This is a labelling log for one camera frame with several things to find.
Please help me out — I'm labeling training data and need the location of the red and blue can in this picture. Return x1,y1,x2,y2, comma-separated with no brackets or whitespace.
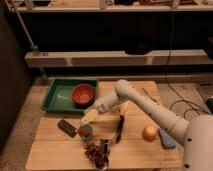
78,125,93,141

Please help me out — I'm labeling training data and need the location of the black cable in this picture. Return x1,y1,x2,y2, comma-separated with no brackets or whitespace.
165,6,213,120

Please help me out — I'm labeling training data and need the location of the wooden shelf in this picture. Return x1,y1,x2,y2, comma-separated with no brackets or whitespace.
25,50,213,68
4,0,213,12

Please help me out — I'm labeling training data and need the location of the dark rectangular block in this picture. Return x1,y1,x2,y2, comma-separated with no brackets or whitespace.
58,119,77,137

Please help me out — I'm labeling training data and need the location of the small dark box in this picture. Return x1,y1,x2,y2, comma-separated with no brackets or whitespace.
100,139,110,155

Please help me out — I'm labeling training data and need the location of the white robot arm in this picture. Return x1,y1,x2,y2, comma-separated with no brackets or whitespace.
81,79,213,171

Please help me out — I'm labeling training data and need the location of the green plastic tray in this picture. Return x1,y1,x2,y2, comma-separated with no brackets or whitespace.
41,78,99,114

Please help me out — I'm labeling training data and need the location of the blue sponge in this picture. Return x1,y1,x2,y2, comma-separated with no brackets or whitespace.
158,129,176,149

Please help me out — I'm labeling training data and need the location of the orange bowl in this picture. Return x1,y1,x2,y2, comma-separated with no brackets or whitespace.
71,84,95,106

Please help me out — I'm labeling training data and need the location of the metal pole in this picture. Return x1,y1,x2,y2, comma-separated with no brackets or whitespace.
5,0,48,83

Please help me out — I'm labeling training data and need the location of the lower wooden shelf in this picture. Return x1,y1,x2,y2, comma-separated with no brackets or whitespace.
25,50,213,68

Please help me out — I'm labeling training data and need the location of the black handled brush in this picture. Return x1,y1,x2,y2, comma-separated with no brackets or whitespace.
114,115,124,144

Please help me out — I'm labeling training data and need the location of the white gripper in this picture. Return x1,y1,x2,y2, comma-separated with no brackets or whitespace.
81,97,110,124

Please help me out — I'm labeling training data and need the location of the yellow apple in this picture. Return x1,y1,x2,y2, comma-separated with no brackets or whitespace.
142,125,157,142

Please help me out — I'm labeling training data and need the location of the metal fork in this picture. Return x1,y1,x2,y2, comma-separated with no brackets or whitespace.
142,88,158,103

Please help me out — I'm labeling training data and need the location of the upper wooden shelf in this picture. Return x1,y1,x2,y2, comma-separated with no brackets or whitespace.
4,0,213,12

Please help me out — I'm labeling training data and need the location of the bunch of dark grapes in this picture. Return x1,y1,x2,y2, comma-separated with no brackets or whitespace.
85,143,104,164

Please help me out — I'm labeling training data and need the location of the white cup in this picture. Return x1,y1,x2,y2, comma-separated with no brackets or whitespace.
119,102,128,115

